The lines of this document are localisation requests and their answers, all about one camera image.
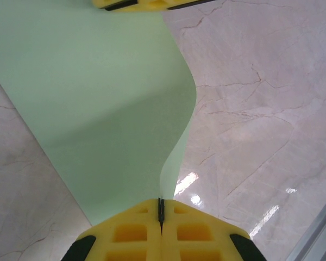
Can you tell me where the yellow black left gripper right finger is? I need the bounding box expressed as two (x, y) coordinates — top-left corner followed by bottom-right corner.
(162, 198), (266, 261)

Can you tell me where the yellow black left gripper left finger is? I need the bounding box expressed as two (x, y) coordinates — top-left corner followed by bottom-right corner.
(61, 198), (162, 261)

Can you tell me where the light green paper sheet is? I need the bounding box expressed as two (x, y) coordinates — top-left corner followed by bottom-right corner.
(0, 0), (198, 226)

